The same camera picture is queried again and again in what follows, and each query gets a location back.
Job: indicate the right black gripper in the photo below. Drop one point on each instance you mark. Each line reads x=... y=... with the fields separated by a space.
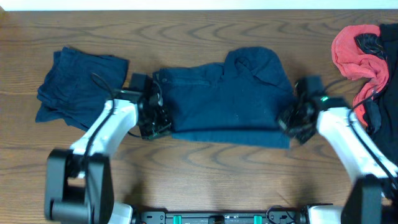
x=284 y=119

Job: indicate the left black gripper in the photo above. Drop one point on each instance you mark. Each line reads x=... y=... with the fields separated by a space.
x=166 y=124

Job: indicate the navy blue shorts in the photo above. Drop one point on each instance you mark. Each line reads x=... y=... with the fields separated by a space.
x=236 y=101

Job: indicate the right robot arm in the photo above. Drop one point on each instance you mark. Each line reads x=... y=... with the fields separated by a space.
x=373 y=198

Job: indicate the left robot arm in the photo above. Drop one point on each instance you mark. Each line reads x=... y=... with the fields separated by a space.
x=79 y=186

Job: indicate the red cloth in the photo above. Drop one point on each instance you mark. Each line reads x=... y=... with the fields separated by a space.
x=354 y=64

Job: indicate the black garment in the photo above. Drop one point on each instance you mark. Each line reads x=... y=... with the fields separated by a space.
x=383 y=110

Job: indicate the folded navy blue garment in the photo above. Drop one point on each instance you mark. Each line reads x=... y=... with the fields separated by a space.
x=72 y=89

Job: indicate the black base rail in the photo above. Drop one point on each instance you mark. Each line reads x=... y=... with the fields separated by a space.
x=274 y=215

